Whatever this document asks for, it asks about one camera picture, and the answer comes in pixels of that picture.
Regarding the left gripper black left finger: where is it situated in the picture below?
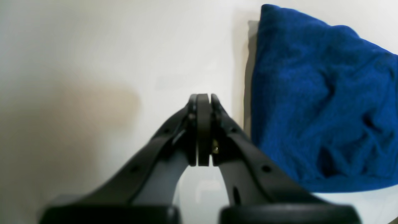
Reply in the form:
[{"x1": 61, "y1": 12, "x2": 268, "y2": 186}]
[{"x1": 40, "y1": 95, "x2": 198, "y2": 224}]

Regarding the dark blue t-shirt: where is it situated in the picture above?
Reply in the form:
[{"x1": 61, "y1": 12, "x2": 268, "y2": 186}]
[{"x1": 251, "y1": 4, "x2": 398, "y2": 193}]

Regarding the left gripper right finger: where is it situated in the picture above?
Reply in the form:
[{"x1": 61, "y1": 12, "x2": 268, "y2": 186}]
[{"x1": 198, "y1": 94, "x2": 361, "y2": 224}]

